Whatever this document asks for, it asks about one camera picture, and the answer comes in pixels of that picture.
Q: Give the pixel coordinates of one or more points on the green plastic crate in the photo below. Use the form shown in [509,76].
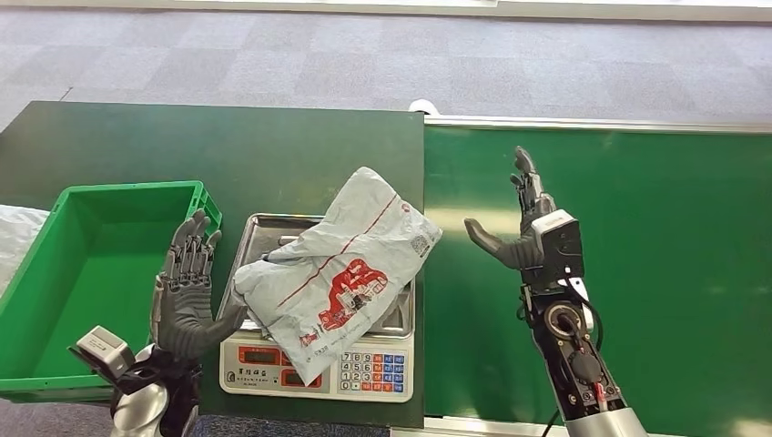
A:
[90,283]

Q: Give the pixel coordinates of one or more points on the white electronic scale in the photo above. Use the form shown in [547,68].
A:
[374,374]

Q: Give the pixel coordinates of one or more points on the grey mailer bag red print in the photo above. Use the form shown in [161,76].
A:
[338,265]

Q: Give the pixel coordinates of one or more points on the silver conveyor frame rail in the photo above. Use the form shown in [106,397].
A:
[603,123]
[470,428]

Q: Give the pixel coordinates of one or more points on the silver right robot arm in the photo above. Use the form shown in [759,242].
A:
[582,374]

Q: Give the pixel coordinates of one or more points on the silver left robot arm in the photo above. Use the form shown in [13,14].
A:
[142,407]

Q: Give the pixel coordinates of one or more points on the white plastic bag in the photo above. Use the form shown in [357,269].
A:
[15,241]

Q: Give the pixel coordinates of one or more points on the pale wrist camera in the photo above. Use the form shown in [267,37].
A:
[561,244]
[105,353]

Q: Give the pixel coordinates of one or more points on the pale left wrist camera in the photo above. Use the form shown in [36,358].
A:
[105,353]

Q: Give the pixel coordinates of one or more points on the green conveyor belt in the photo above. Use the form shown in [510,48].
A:
[663,211]

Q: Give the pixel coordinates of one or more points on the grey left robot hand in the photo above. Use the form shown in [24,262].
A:
[184,313]

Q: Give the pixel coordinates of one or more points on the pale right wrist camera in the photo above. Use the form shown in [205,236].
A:
[561,244]

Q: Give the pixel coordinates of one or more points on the white conveyor roller end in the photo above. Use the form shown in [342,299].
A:
[424,107]

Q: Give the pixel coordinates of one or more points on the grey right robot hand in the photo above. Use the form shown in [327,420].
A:
[522,250]

